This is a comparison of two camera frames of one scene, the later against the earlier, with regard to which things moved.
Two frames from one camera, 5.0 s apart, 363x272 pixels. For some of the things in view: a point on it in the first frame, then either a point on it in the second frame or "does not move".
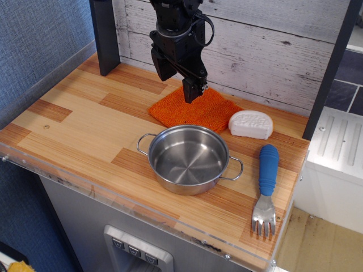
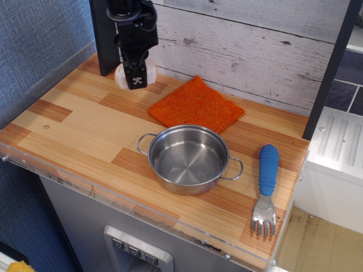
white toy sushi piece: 251,124 to 120,77
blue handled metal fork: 264,212 does not move
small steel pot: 189,159 does not move
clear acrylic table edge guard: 170,225 does not move
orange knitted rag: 210,109 does not move
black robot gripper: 184,55 to 135,38
